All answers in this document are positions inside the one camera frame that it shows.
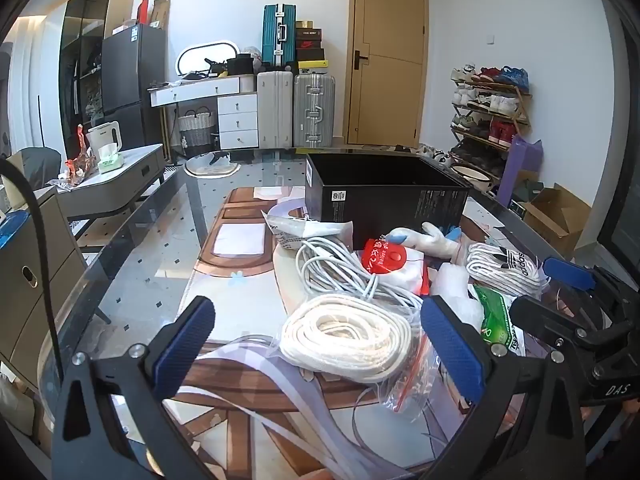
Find white dressing table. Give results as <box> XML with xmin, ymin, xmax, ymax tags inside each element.
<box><xmin>147</xmin><ymin>74</ymin><xmax>260</xmax><ymax>151</ymax></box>

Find bagged white webbing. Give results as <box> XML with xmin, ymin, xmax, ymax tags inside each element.
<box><xmin>245</xmin><ymin>292</ymin><xmax>453</xmax><ymax>413</ymax></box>

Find oval mirror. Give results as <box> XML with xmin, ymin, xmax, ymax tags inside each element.
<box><xmin>174</xmin><ymin>40</ymin><xmax>241</xmax><ymax>77</ymax></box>

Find green wipes packet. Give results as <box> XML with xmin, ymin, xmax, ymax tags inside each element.
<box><xmin>472</xmin><ymin>284</ymin><xmax>527</xmax><ymax>357</ymax></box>

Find white suitcase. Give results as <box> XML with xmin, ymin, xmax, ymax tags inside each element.
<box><xmin>256</xmin><ymin>70</ymin><xmax>295</xmax><ymax>150</ymax></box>

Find white enamel basin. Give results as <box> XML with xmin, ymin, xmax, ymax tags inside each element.
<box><xmin>457</xmin><ymin>162</ymin><xmax>494</xmax><ymax>192</ymax></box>

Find white curtain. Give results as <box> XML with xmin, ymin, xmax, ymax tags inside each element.
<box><xmin>7</xmin><ymin>14</ymin><xmax>52</xmax><ymax>152</ymax></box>

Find white and blue plush toy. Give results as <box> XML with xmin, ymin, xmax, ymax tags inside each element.
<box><xmin>387</xmin><ymin>221</ymin><xmax>463</xmax><ymax>262</ymax></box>

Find dark glass cabinet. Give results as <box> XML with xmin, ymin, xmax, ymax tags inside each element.
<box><xmin>58</xmin><ymin>0</ymin><xmax>137</xmax><ymax>153</ymax></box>

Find group of assorted shoes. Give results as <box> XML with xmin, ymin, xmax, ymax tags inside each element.
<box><xmin>450</xmin><ymin>64</ymin><xmax>531</xmax><ymax>178</ymax></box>

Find white cable bundle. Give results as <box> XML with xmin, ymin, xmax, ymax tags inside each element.
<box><xmin>295</xmin><ymin>235</ymin><xmax>426</xmax><ymax>313</ymax></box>

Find open cardboard box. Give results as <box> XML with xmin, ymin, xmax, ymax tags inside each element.
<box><xmin>519</xmin><ymin>183</ymin><xmax>592</xmax><ymax>257</ymax></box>

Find wooden door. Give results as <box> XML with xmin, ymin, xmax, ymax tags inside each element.
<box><xmin>346</xmin><ymin>0</ymin><xmax>430</xmax><ymax>149</ymax></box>

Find black cardboard box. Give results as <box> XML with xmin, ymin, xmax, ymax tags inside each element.
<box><xmin>304</xmin><ymin>152</ymin><xmax>471</xmax><ymax>251</ymax></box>

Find red clear plastic wrapper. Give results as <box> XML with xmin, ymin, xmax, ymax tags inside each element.
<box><xmin>64</xmin><ymin>126</ymin><xmax>99</xmax><ymax>182</ymax></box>

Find black refrigerator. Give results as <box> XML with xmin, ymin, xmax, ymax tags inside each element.
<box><xmin>101</xmin><ymin>23</ymin><xmax>169</xmax><ymax>149</ymax></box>

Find blue plastic pack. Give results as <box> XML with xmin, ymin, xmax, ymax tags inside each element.
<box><xmin>0</xmin><ymin>210</ymin><xmax>32</xmax><ymax>249</ymax></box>

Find purple bag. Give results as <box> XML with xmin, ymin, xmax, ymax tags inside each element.
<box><xmin>497</xmin><ymin>135</ymin><xmax>544</xmax><ymax>202</ymax></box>

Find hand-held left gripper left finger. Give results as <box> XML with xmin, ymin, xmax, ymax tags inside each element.
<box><xmin>52</xmin><ymin>295</ymin><xmax>217</xmax><ymax>480</ymax></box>

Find woven basket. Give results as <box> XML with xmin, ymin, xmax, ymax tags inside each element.
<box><xmin>178</xmin><ymin>107</ymin><xmax>217</xmax><ymax>147</ymax></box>

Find black bag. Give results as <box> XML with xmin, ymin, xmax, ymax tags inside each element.
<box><xmin>227</xmin><ymin>54</ymin><xmax>256</xmax><ymax>77</ymax></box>

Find grey side cabinet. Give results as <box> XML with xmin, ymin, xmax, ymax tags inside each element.
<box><xmin>0</xmin><ymin>184</ymin><xmax>101</xmax><ymax>392</ymax></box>

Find wooden shoe rack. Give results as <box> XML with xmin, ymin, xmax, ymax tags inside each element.
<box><xmin>449</xmin><ymin>65</ymin><xmax>534</xmax><ymax>181</ymax></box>

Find red balloon packet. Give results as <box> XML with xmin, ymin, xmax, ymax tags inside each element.
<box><xmin>361</xmin><ymin>238</ymin><xmax>431</xmax><ymax>297</ymax></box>

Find white striped socks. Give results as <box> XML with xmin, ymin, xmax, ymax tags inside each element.
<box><xmin>466</xmin><ymin>242</ymin><xmax>547</xmax><ymax>297</ymax></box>

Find green tissue pack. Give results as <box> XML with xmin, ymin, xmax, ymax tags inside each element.
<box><xmin>97</xmin><ymin>143</ymin><xmax>125</xmax><ymax>174</ymax></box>

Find printed cartoon table mat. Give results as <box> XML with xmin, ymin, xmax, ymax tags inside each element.
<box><xmin>160</xmin><ymin>186</ymin><xmax>506</xmax><ymax>480</ymax></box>

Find black shoe box red logo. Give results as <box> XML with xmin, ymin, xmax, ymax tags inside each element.
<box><xmin>295</xmin><ymin>29</ymin><xmax>325</xmax><ymax>62</ymax></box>

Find silver suitcase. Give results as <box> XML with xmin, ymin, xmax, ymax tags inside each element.
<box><xmin>293</xmin><ymin>73</ymin><xmax>336</xmax><ymax>149</ymax></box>

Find clear zip bag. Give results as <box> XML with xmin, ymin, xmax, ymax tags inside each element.
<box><xmin>262</xmin><ymin>202</ymin><xmax>357</xmax><ymax>252</ymax></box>

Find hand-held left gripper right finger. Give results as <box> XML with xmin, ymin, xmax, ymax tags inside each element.
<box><xmin>419</xmin><ymin>295</ymin><xmax>588</xmax><ymax>480</ymax></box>

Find white electric kettle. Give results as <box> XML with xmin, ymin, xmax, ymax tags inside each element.
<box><xmin>87</xmin><ymin>120</ymin><xmax>123</xmax><ymax>157</ymax></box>

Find teal suitcase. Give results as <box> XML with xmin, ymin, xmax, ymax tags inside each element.
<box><xmin>261</xmin><ymin>4</ymin><xmax>299</xmax><ymax>72</ymax></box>

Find white oval rug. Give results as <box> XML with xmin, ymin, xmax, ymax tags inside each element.
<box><xmin>183</xmin><ymin>151</ymin><xmax>241</xmax><ymax>177</ymax></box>

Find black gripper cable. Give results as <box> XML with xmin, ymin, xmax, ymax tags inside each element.
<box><xmin>0</xmin><ymin>156</ymin><xmax>68</xmax><ymax>411</ymax></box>

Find grey coffee table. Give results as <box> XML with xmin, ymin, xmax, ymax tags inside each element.
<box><xmin>47</xmin><ymin>143</ymin><xmax>166</xmax><ymax>222</ymax></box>

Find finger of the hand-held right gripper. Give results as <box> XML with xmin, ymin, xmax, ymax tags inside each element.
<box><xmin>542</xmin><ymin>256</ymin><xmax>640</xmax><ymax>323</ymax></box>
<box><xmin>509</xmin><ymin>294</ymin><xmax>636</xmax><ymax>356</ymax></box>

